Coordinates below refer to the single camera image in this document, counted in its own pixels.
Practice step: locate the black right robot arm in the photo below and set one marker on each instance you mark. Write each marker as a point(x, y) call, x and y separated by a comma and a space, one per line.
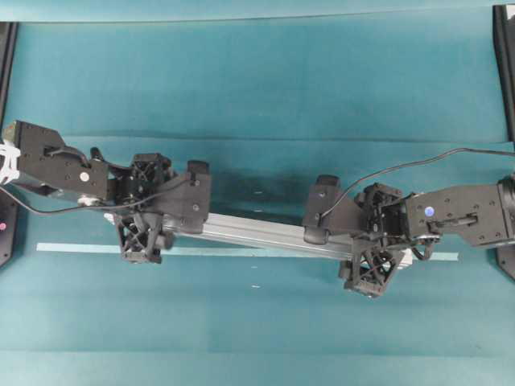
point(482, 215)

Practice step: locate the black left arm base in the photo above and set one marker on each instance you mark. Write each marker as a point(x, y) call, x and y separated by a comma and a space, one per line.
point(9, 210)

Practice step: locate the silver aluminium extrusion rail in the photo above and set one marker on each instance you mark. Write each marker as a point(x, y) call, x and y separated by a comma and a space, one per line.
point(282, 240)

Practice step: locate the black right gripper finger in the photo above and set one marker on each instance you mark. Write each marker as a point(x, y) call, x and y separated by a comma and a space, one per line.
point(380, 197)
point(370, 271)

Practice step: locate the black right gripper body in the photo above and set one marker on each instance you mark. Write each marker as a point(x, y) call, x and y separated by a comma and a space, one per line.
point(384, 226)

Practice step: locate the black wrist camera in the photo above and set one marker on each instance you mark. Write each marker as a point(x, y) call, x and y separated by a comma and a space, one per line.
point(185, 203)
point(349, 217)

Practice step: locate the light blue tape strip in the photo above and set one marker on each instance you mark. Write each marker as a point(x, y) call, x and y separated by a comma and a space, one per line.
point(80, 247)

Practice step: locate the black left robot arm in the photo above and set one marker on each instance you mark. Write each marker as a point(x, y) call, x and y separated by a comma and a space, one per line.
point(37, 159)

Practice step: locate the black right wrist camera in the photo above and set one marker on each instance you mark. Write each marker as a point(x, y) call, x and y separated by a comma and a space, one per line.
point(349, 217)

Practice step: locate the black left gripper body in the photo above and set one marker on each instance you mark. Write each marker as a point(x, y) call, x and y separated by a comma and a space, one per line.
point(127, 191)

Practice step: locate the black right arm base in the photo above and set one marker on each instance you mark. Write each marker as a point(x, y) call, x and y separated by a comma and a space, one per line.
point(502, 259)

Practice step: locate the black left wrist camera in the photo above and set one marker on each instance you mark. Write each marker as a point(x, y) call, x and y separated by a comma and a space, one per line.
point(185, 203)

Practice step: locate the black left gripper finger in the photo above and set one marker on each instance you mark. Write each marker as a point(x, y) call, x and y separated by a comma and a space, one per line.
point(151, 170)
point(142, 237)

